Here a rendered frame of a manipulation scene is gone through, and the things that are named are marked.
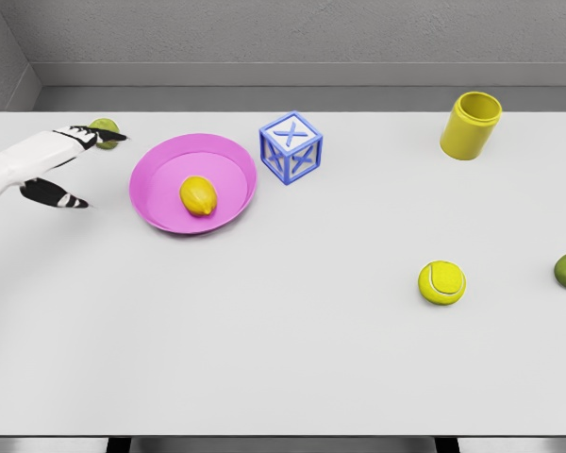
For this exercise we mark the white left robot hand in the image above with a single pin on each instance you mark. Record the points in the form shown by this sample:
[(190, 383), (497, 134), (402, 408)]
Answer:
[(42, 146)]

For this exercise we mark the yellow lemon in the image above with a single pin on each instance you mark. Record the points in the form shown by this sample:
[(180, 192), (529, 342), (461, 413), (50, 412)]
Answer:
[(198, 196)]

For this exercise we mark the pink plate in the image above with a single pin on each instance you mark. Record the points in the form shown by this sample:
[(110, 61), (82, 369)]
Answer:
[(170, 189)]

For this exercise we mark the green lime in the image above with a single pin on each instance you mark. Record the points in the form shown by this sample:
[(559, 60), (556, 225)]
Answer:
[(107, 126)]

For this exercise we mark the blue letter block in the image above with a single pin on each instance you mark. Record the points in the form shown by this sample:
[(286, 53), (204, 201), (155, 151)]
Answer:
[(290, 147)]

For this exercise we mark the yellow tennis ball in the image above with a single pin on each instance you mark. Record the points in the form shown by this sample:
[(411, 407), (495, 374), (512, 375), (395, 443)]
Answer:
[(442, 282)]

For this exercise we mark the yellow cup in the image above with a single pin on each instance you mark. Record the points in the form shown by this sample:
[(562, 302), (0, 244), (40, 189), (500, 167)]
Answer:
[(469, 129)]

